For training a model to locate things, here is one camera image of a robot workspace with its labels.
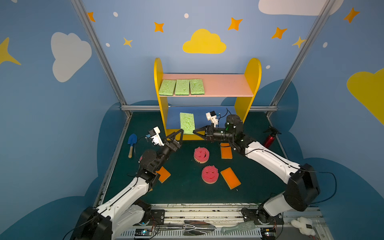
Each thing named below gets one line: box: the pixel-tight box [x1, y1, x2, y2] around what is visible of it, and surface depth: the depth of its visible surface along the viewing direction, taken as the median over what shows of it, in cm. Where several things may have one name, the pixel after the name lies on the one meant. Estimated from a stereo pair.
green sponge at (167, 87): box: [159, 79, 177, 96], surface depth 76 cm
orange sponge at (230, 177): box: [220, 167, 242, 190], surface depth 89 cm
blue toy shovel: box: [127, 133, 138, 159], surface depth 106 cm
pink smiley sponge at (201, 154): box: [194, 146, 210, 164], surface depth 97 cm
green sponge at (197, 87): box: [189, 79, 205, 95], surface depth 77 cm
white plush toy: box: [291, 216, 316, 236], surface depth 72 cm
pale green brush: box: [221, 220, 256, 235], surface depth 73 cm
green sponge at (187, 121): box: [180, 112, 196, 134], surface depth 73 cm
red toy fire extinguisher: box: [263, 126, 282, 149], surface depth 97 cm
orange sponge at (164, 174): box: [155, 166, 171, 184], surface depth 89 cm
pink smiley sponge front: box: [201, 165, 219, 184], surface depth 88 cm
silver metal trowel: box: [155, 220, 217, 236], surface depth 72 cm
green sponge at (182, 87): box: [175, 79, 190, 96], surface depth 76 cm
